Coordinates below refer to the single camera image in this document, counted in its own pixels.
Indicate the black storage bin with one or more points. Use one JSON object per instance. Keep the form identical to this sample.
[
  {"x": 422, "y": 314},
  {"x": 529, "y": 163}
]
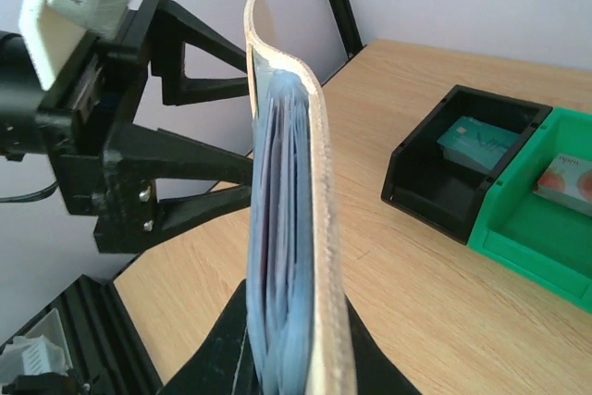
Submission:
[{"x": 444, "y": 195}]

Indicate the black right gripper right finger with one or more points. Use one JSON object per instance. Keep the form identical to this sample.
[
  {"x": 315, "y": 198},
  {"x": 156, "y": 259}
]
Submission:
[{"x": 375, "y": 373}]

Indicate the beige leather card holder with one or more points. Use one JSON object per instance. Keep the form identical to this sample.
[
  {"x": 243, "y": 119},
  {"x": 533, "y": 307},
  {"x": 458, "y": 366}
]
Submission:
[{"x": 332, "y": 366}]

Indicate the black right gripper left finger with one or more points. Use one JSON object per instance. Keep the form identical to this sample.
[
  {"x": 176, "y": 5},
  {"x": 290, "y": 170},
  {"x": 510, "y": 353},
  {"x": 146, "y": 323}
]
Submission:
[{"x": 223, "y": 364}]

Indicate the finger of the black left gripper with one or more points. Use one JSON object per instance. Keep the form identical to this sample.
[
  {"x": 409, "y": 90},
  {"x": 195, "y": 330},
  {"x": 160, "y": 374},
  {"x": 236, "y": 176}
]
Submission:
[
  {"x": 194, "y": 63},
  {"x": 131, "y": 218}
]

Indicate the green storage bin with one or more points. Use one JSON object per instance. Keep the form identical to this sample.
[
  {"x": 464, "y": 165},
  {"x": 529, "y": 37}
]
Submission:
[{"x": 539, "y": 239}]

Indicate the blue cards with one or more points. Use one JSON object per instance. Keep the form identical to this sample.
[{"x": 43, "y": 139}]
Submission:
[{"x": 280, "y": 270}]

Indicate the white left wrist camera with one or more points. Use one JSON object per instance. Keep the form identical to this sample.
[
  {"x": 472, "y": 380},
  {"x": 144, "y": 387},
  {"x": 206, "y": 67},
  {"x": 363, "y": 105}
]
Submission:
[{"x": 52, "y": 29}]

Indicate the black frame post left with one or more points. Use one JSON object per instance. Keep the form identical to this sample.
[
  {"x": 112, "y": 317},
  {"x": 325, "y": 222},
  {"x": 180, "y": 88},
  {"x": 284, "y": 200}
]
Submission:
[{"x": 348, "y": 30}]

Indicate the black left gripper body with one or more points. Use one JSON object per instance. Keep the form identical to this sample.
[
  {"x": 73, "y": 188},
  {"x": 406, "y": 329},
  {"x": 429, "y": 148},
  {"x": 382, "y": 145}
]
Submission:
[{"x": 101, "y": 83}]

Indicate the teal card in black bin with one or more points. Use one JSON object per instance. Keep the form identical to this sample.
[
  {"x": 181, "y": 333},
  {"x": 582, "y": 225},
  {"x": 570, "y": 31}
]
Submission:
[{"x": 472, "y": 143}]

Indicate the red white card green bin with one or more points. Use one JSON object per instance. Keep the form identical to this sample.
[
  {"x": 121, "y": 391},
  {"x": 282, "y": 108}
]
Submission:
[{"x": 567, "y": 181}]

